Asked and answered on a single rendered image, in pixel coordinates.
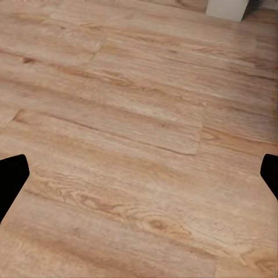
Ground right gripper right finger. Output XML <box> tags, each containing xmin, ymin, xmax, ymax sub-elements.
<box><xmin>260</xmin><ymin>153</ymin><xmax>278</xmax><ymax>200</ymax></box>

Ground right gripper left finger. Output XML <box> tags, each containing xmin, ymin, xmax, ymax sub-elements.
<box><xmin>0</xmin><ymin>154</ymin><xmax>30</xmax><ymax>222</ymax></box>

